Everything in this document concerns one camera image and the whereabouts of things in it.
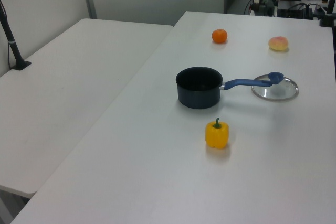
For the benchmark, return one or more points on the glass lid with blue knob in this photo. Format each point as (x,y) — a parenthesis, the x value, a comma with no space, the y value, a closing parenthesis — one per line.
(282,91)

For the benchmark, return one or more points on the yellow bell pepper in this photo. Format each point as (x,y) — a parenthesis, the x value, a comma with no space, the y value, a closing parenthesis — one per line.
(216,136)

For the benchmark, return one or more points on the orange mandarin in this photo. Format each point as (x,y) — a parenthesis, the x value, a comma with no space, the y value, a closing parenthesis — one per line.
(219,36)

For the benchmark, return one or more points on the pink yellow peach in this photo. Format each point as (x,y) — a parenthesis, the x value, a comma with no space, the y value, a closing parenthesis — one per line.
(278,43)

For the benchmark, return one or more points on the black pole with flat base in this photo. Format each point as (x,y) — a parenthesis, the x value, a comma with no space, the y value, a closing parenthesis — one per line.
(11,43)

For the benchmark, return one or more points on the black clamped camera pole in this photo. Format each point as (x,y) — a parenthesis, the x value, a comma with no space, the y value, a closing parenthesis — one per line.
(328,15)

